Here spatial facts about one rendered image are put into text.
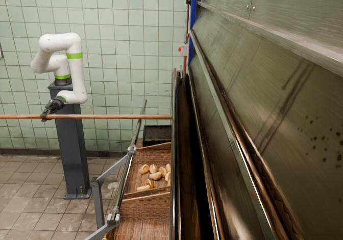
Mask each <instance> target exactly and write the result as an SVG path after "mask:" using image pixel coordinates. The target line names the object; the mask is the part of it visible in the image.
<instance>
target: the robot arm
mask: <svg viewBox="0 0 343 240"><path fill-rule="evenodd" d="M63 50H65V52H66V55H53V53H54V52H57V51H63ZM52 55H53V56H52ZM31 69H32V70H33V71H34V72H36V73H38V74H43V73H49V72H54V76H55V81H54V85H56V86H67V85H70V84H72V87H73V91H67V90H62V91H60V92H59V93H58V94H57V96H56V97H55V98H54V99H53V100H50V101H49V102H48V104H47V105H46V106H45V109H44V112H43V113H42V114H41V115H40V116H46V115H47V114H48V113H49V114H55V113H56V112H57V111H58V110H60V109H62V108H63V107H64V106H65V105H66V104H84V103H86V102H87V100H88V95H87V91H86V87H85V80H84V71H83V51H82V42H81V38H80V36H79V35H78V34H76V33H66V34H46V35H43V36H41V37H40V39H39V47H38V52H37V54H36V56H35V58H34V59H33V60H32V61H31ZM69 70H70V72H69ZM70 74H71V75H70ZM49 111H50V112H49Z"/></svg>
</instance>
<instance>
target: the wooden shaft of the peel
mask: <svg viewBox="0 0 343 240"><path fill-rule="evenodd" d="M0 119H172V114H47V115H46V116H40V114H0Z"/></svg>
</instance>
